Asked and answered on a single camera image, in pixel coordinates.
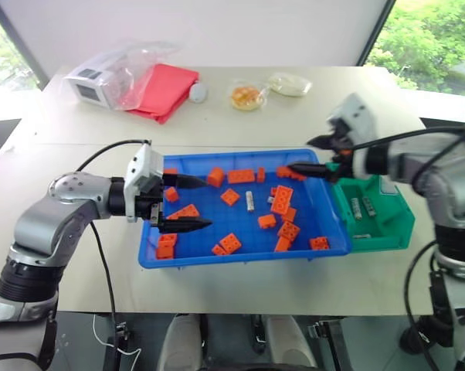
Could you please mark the bagged white food item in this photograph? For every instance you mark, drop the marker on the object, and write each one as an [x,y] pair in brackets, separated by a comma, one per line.
[290,85]

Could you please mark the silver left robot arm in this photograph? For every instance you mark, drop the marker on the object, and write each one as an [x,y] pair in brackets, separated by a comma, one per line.
[62,216]

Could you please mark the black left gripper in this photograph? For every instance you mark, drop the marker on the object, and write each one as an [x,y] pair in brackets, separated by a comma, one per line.
[149,208]

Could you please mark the folded red cloth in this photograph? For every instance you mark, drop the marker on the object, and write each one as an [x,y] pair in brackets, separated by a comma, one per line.
[167,90]

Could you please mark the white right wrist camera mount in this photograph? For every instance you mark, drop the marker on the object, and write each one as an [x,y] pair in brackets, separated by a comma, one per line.
[354,114]

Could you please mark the orange wedge toy brick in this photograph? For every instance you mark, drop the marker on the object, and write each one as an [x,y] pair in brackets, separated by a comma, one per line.
[184,212]

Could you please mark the blue plastic bin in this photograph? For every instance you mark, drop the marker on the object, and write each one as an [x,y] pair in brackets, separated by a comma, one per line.
[240,228]

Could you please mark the clear plastic bag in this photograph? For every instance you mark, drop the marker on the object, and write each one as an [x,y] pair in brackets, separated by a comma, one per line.
[128,77]

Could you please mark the metal table leg bracket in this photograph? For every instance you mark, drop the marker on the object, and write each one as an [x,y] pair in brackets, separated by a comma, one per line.
[329,340]

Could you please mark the tall orange toy brick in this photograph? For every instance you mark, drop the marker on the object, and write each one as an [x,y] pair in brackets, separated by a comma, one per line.
[166,246]

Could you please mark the black window frame post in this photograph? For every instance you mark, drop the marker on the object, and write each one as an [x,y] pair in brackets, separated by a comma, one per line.
[22,46]
[375,33]

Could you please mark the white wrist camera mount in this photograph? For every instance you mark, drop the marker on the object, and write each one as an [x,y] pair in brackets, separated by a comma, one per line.
[141,170]
[354,114]

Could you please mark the green plastic bin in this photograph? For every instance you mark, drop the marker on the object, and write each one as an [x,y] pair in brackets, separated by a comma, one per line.
[387,216]

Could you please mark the white egg-shaped object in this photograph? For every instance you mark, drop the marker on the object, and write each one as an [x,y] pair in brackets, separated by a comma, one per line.
[199,92]

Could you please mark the white boxy device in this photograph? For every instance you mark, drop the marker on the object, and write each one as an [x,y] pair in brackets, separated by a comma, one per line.
[87,87]

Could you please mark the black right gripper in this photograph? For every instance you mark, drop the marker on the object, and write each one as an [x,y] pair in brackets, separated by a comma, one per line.
[340,158]

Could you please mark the large orange toy brick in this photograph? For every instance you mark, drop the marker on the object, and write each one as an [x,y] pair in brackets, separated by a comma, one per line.
[282,199]

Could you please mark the bagged yellow food item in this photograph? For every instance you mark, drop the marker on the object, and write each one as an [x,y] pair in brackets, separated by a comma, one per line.
[247,96]

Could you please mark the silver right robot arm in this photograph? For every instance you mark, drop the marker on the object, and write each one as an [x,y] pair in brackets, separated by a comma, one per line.
[441,170]

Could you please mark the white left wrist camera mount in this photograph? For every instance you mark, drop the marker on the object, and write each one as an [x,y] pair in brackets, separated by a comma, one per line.
[141,170]

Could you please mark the long orange toy brick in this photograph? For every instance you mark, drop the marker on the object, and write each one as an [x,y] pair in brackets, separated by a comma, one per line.
[240,176]
[288,174]

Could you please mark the grey rounded shape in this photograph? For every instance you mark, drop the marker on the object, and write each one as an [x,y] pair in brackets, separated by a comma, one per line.
[180,344]

